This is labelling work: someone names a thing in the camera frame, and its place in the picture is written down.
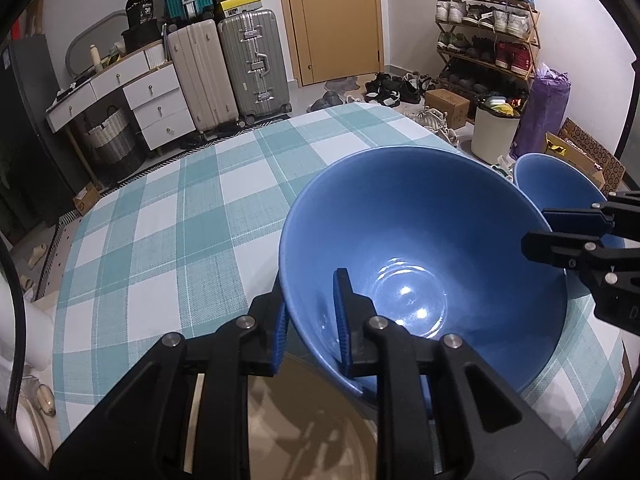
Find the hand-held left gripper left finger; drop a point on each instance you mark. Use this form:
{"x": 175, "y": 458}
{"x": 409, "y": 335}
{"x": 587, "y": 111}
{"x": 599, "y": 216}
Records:
{"x": 277, "y": 340}

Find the cream bottle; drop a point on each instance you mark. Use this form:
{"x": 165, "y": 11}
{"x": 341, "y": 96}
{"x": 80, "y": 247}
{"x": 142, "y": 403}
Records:
{"x": 93, "y": 56}

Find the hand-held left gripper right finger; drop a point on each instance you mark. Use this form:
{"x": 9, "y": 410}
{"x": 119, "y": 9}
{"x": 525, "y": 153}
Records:
{"x": 344, "y": 325}

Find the grey slippers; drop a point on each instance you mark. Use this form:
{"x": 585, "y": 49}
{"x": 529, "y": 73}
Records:
{"x": 330, "y": 100}

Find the blue bowl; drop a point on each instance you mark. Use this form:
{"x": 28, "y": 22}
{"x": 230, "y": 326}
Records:
{"x": 425, "y": 240}
{"x": 550, "y": 180}

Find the wooden shoe rack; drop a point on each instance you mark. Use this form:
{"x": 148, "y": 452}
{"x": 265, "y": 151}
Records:
{"x": 532, "y": 35}

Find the beige suitcase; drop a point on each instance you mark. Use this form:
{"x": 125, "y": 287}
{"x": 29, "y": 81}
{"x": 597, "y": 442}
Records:
{"x": 202, "y": 77}

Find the white trash bin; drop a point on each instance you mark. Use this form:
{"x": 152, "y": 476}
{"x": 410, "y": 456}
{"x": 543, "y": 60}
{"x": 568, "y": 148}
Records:
{"x": 495, "y": 132}

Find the white electric kettle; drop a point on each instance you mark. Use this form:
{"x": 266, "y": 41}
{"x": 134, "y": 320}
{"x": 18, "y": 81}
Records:
{"x": 37, "y": 335}

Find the rows of shoes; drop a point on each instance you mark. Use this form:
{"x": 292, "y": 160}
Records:
{"x": 480, "y": 15}

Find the brown cardboard box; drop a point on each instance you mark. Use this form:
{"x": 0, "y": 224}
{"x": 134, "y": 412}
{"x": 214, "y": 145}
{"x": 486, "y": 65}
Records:
{"x": 447, "y": 107}

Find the grey knit sneakers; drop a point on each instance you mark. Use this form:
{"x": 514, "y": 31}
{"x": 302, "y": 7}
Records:
{"x": 435, "y": 120}

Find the pile of dark sandals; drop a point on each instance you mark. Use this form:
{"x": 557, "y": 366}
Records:
{"x": 395, "y": 89}

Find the woven storage basket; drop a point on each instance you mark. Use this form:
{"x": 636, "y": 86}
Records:
{"x": 107, "y": 135}

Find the patterned open cardboard box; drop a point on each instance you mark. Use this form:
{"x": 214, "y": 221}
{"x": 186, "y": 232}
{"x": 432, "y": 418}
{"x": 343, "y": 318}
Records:
{"x": 595, "y": 155}

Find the oval mirror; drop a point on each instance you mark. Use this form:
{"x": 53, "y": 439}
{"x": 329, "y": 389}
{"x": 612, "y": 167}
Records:
{"x": 85, "y": 45}

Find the silver suitcase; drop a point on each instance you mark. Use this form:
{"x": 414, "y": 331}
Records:
{"x": 255, "y": 65}

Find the teal checked tablecloth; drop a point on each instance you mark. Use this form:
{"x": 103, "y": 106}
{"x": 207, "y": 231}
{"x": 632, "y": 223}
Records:
{"x": 175, "y": 260}

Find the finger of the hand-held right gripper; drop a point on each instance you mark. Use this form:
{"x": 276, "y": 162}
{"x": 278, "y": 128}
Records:
{"x": 575, "y": 220}
{"x": 550, "y": 250}

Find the wooden door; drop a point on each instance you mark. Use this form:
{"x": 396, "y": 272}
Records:
{"x": 335, "y": 20}

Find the small cardboard box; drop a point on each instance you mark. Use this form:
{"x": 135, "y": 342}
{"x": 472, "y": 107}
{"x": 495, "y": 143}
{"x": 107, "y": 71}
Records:
{"x": 87, "y": 199}

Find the white drawer dresser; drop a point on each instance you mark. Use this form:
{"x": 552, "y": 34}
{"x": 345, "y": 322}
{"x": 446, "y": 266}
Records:
{"x": 150, "y": 100}

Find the purple rolled mat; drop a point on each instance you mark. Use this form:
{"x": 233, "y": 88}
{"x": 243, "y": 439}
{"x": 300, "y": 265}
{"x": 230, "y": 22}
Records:
{"x": 542, "y": 110}

